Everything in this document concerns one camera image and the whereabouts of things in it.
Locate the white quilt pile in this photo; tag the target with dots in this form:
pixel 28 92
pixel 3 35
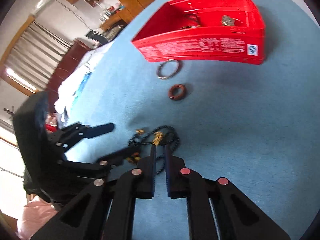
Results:
pixel 72 91

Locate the striped curtain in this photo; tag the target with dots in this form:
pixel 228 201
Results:
pixel 32 47

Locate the wooden desk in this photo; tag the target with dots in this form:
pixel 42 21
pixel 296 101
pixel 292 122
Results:
pixel 113 27

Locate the dark wooden headboard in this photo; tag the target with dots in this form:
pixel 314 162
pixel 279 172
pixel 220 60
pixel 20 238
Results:
pixel 67 65

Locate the red box lid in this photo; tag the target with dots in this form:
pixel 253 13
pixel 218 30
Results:
pixel 51 128

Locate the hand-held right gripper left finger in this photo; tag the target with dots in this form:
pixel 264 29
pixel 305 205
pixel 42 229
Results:
pixel 153 162

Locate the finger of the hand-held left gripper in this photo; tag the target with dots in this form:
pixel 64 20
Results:
pixel 97 130
pixel 112 160

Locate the red tin box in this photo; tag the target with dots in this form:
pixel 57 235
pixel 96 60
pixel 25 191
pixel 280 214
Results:
pixel 200 47

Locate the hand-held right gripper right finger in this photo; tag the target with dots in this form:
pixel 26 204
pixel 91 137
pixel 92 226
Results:
pixel 168 170

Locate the person's left forearm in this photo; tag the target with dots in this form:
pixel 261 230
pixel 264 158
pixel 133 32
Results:
pixel 37 215

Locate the black office chair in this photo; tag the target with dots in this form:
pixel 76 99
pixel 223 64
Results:
pixel 96 36

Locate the wide silver bangle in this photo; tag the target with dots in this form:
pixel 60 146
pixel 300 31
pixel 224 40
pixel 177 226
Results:
pixel 159 72

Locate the white air conditioner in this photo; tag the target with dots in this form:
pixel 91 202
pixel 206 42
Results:
pixel 46 2

